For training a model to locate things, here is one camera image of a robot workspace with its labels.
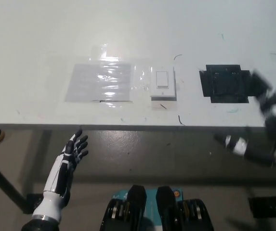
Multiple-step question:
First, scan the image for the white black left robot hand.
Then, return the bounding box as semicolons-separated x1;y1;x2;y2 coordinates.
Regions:
31;128;90;222

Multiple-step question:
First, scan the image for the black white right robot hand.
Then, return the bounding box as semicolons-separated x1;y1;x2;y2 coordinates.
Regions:
213;132;276;168

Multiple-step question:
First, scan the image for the white rocker wall switch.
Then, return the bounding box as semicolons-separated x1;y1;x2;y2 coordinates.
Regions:
149;66;178;102

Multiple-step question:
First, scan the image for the black table foot plate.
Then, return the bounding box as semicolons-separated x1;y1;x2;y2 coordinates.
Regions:
248;196;276;218
26;193;45;214

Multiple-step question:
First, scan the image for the black slanted table leg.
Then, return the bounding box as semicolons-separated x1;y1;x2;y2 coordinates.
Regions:
0;150;27;214

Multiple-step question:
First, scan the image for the black tape square patch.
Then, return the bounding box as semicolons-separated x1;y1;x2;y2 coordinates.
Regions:
198;64;252;104

